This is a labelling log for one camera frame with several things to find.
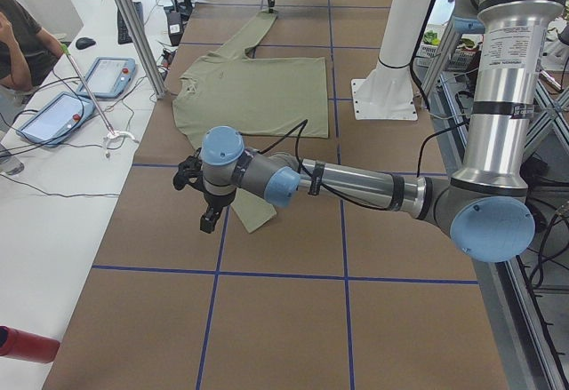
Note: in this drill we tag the olive green long-sleeve shirt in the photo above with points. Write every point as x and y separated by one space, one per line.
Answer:
261 97

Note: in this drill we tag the grabber stick green tip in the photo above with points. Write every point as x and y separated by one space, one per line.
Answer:
112 134

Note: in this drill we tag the far teach pendant tablet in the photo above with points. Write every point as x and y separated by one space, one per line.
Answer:
108 77

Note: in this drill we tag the teach pendant tablet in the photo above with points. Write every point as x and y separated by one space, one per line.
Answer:
108 77
57 120

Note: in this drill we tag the near teach pendant tablet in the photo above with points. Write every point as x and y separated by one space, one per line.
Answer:
57 120

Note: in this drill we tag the black computer mouse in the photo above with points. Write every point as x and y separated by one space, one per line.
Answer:
84 42

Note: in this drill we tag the red bottle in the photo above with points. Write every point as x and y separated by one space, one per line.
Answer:
25 346

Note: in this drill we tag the seated person dark shirt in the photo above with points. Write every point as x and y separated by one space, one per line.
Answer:
28 51

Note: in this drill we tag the aluminium frame post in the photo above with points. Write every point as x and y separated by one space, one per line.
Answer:
142 47

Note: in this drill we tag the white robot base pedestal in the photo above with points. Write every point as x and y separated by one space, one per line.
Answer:
387 92

